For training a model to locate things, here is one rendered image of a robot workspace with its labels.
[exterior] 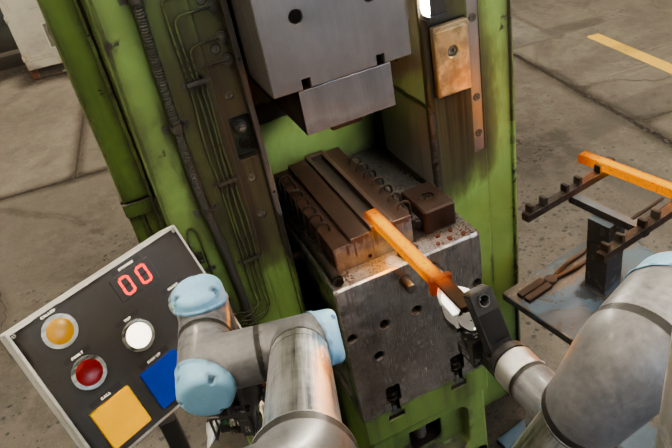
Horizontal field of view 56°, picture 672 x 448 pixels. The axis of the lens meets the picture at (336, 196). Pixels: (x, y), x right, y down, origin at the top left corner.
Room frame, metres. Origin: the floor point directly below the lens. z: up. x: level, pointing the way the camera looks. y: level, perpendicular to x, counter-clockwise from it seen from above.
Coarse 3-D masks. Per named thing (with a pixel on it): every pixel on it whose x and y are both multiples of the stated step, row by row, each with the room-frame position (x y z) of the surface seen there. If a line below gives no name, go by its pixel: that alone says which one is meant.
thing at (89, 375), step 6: (84, 360) 0.81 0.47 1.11; (90, 360) 0.81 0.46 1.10; (96, 360) 0.81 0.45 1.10; (78, 366) 0.80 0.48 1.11; (84, 366) 0.80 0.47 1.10; (90, 366) 0.80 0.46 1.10; (96, 366) 0.81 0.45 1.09; (78, 372) 0.79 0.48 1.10; (84, 372) 0.79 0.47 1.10; (90, 372) 0.80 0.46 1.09; (96, 372) 0.80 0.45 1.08; (102, 372) 0.80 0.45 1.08; (78, 378) 0.78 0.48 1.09; (84, 378) 0.79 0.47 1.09; (90, 378) 0.79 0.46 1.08; (96, 378) 0.79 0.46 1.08; (84, 384) 0.78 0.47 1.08; (90, 384) 0.78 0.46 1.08
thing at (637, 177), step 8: (584, 152) 1.39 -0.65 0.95; (584, 160) 1.36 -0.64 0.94; (592, 160) 1.34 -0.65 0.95; (600, 160) 1.33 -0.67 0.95; (608, 160) 1.33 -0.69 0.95; (608, 168) 1.30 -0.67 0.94; (616, 168) 1.29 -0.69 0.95; (624, 168) 1.28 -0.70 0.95; (632, 168) 1.27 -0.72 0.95; (616, 176) 1.28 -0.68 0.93; (624, 176) 1.26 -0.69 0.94; (632, 176) 1.24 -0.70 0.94; (640, 176) 1.23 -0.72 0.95; (648, 176) 1.23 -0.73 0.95; (640, 184) 1.22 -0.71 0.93; (648, 184) 1.21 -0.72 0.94; (656, 184) 1.19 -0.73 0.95; (664, 184) 1.18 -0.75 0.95; (656, 192) 1.19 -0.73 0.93; (664, 192) 1.17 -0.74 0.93
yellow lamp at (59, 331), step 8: (56, 320) 0.84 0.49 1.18; (64, 320) 0.84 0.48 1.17; (48, 328) 0.83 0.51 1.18; (56, 328) 0.83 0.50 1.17; (64, 328) 0.83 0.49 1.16; (72, 328) 0.84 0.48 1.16; (48, 336) 0.82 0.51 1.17; (56, 336) 0.82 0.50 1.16; (64, 336) 0.82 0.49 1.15; (72, 336) 0.83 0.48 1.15; (56, 344) 0.81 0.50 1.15
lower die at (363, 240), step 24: (288, 168) 1.56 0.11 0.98; (312, 168) 1.51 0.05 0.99; (336, 168) 1.47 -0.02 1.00; (360, 168) 1.46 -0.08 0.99; (288, 192) 1.43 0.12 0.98; (312, 192) 1.39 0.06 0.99; (336, 192) 1.36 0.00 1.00; (360, 192) 1.33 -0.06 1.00; (384, 192) 1.32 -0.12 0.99; (336, 216) 1.26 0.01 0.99; (360, 216) 1.22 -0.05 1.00; (384, 216) 1.21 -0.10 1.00; (408, 216) 1.20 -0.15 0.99; (336, 240) 1.18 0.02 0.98; (360, 240) 1.16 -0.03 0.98; (384, 240) 1.18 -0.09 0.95; (336, 264) 1.14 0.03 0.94
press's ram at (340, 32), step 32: (256, 0) 1.13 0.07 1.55; (288, 0) 1.15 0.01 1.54; (320, 0) 1.17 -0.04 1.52; (352, 0) 1.19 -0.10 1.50; (384, 0) 1.20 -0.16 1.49; (256, 32) 1.14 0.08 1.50; (288, 32) 1.15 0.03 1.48; (320, 32) 1.16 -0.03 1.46; (352, 32) 1.18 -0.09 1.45; (384, 32) 1.20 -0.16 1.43; (256, 64) 1.20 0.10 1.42; (288, 64) 1.14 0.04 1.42; (320, 64) 1.16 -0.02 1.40; (352, 64) 1.18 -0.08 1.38
